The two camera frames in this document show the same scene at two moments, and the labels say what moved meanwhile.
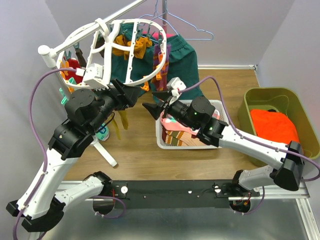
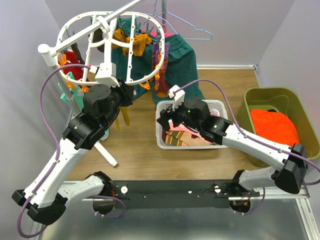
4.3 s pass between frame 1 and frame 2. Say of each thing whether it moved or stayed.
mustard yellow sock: moved
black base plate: stayed
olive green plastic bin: stayed
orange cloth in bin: stayed
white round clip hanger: moved
